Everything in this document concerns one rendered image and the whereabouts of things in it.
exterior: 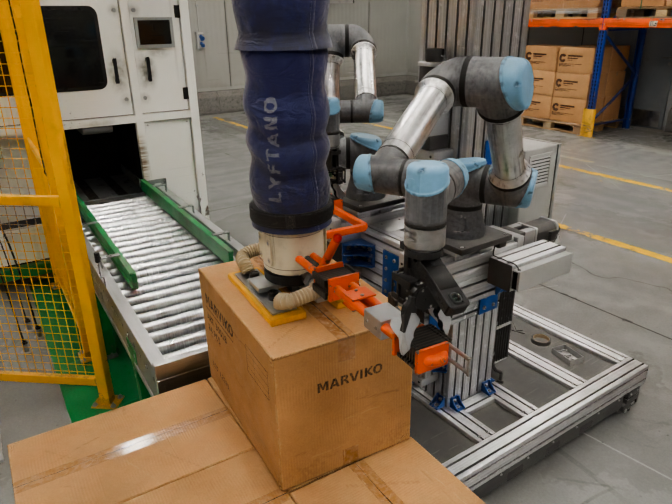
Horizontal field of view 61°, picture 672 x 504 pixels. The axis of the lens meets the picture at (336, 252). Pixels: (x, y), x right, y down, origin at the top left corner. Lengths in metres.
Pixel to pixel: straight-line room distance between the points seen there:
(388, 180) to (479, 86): 0.38
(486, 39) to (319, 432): 1.27
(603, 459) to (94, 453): 1.92
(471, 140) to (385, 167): 0.87
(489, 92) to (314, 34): 0.42
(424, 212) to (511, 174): 0.68
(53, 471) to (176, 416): 0.36
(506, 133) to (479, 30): 0.51
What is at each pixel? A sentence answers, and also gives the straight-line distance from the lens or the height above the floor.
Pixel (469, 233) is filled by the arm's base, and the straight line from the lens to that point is 1.78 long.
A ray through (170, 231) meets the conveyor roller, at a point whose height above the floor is 0.53.
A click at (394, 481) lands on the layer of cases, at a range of 1.62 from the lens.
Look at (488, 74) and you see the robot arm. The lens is 1.39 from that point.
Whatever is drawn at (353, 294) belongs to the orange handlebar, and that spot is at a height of 1.09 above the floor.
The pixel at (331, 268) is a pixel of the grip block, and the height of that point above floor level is 1.09.
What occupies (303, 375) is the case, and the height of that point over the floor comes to 0.87.
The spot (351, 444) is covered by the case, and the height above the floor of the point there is 0.61.
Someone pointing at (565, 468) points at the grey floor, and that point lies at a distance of 2.60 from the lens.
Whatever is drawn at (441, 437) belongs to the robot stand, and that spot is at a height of 0.21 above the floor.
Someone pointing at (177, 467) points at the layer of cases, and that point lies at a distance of 1.72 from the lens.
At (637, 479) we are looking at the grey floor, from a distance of 2.66.
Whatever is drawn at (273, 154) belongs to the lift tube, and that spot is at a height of 1.36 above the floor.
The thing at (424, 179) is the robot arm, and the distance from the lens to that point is 0.99.
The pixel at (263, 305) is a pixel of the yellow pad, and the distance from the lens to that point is 1.54.
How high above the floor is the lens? 1.67
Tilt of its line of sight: 22 degrees down
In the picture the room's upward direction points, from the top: 1 degrees counter-clockwise
